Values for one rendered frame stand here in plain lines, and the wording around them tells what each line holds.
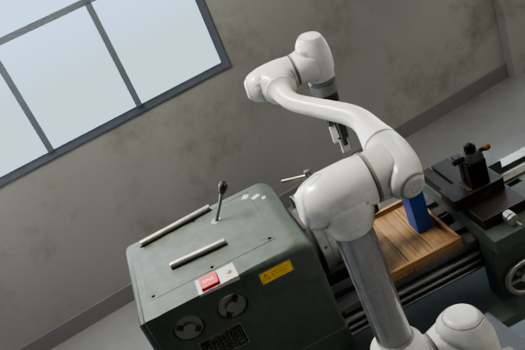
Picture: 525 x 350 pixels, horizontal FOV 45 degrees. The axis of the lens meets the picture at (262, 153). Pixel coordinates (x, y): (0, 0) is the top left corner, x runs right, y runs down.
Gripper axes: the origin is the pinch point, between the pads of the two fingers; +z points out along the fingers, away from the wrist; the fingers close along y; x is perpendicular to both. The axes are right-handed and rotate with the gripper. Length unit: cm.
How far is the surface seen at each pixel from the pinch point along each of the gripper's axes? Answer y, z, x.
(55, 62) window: 177, -5, 93
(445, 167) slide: 9, 42, -41
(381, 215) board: 10, 50, -10
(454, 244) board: -24, 46, -22
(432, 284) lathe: -24, 61, -11
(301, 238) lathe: -24.1, 10.4, 28.6
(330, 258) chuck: -19.7, 28.9, 21.1
